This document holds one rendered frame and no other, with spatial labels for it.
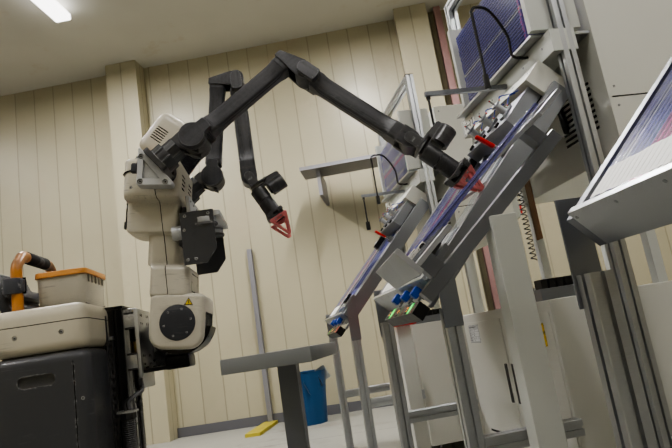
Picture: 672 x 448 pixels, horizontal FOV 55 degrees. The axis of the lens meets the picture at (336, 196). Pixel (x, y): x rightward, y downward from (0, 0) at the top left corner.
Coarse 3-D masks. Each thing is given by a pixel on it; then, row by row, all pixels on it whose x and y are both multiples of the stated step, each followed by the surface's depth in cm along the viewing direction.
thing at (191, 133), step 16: (272, 64) 193; (288, 64) 192; (256, 80) 192; (272, 80) 192; (304, 80) 192; (240, 96) 190; (256, 96) 192; (224, 112) 189; (240, 112) 191; (192, 128) 185; (208, 128) 185; (224, 128) 191; (192, 144) 183
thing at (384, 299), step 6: (420, 276) 172; (408, 282) 184; (414, 282) 177; (420, 282) 173; (426, 282) 170; (402, 288) 191; (408, 288) 187; (420, 288) 179; (384, 294) 214; (390, 294) 208; (378, 300) 228; (384, 300) 222; (390, 300) 216; (414, 300) 195; (420, 300) 190; (384, 306) 231; (390, 306) 224; (396, 306) 218
